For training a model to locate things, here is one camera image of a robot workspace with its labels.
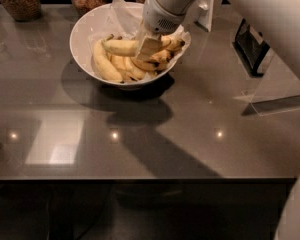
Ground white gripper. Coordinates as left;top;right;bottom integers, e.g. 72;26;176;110
134;0;185;61

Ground horizontal yellow banana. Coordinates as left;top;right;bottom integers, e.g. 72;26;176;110
102;39;166;57

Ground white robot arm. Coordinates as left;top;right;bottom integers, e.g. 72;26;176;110
141;0;300;240

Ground spotted small yellow banana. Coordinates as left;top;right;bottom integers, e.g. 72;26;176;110
132;49;173;71

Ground upright right yellow banana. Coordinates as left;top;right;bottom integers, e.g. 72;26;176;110
161;35;185;52

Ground middle lower yellow banana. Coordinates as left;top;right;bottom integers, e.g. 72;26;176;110
110;55;145;82

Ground left bottom yellow banana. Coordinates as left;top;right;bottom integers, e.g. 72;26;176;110
93;39;123;83

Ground white ceramic bowl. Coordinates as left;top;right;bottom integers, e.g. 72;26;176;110
69;2;192;91

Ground white paper liner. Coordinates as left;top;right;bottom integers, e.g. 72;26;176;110
90;0;191;89

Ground black mesh packet holder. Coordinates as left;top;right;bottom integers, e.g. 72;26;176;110
233;19;270;78

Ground left glass nut jar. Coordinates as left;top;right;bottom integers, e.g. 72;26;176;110
0;0;41;22

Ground clear acrylic sign stand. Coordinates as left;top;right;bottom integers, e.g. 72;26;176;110
236;49;300;116

